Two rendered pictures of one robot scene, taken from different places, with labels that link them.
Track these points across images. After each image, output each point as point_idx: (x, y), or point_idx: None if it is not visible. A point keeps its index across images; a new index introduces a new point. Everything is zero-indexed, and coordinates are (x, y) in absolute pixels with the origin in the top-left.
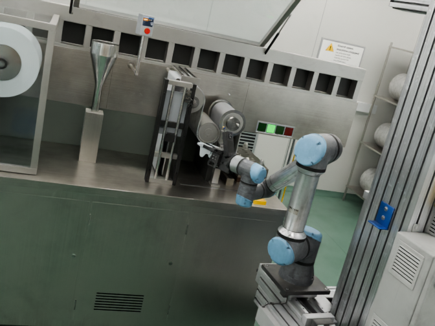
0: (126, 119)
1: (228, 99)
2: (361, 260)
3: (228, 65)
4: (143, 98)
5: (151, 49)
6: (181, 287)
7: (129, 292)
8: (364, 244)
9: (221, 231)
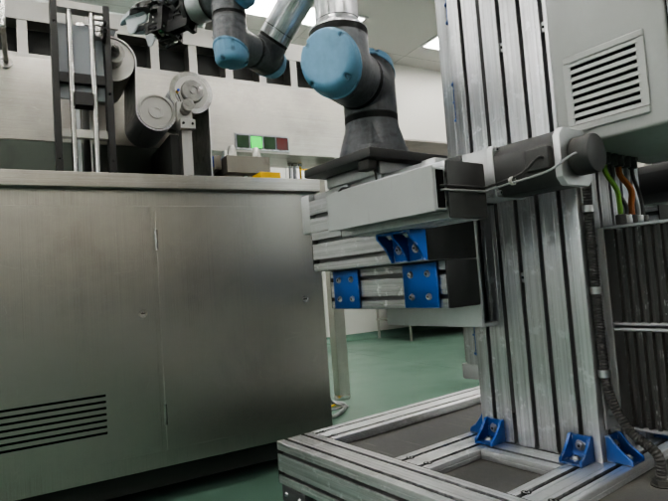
0: (19, 152)
1: None
2: (481, 47)
3: (168, 67)
4: (41, 114)
5: (39, 48)
6: (178, 360)
7: (72, 393)
8: (474, 19)
9: (220, 236)
